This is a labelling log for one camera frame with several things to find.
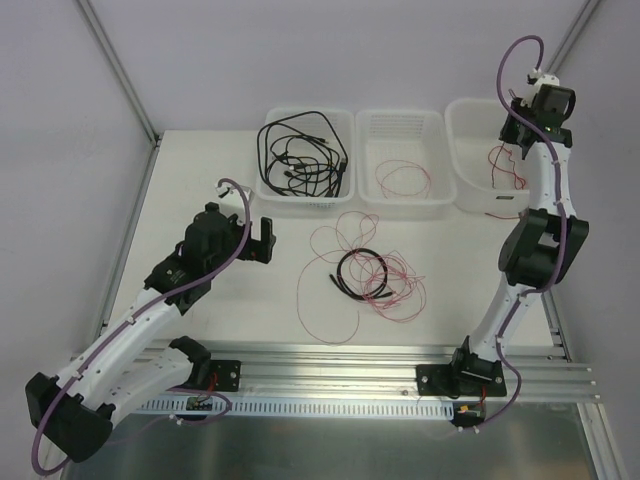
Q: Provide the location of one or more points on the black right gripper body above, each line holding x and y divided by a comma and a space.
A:
515, 132

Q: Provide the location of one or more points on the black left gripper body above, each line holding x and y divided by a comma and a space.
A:
259, 240

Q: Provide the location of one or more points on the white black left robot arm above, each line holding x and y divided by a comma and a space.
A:
78, 408

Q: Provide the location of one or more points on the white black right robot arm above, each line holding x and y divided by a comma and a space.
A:
540, 249

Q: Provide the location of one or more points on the white deep right basket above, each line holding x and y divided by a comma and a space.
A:
489, 174

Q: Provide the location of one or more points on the white perforated left basket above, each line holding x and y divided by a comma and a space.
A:
305, 158

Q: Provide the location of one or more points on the white perforated basket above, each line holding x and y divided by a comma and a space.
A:
305, 158
403, 164

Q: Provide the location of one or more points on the white perforated middle basket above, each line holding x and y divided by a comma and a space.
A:
403, 164

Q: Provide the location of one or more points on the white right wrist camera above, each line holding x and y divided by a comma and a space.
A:
536, 78

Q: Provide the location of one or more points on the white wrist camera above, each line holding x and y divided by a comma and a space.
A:
536, 78
230, 203

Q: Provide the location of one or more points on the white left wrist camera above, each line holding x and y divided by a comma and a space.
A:
230, 203

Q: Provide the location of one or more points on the aluminium rail frame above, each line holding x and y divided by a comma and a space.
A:
294, 334

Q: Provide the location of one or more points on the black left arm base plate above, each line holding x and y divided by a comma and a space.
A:
215, 375

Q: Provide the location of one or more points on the right aluminium corner post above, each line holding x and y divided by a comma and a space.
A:
573, 34

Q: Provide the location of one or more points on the aluminium corner post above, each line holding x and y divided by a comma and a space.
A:
98, 32
573, 34

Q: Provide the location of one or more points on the white slotted cable duct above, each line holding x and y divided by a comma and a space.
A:
403, 408

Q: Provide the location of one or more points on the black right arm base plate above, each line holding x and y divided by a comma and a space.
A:
442, 380

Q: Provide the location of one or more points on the left aluminium corner post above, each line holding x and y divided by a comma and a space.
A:
98, 32

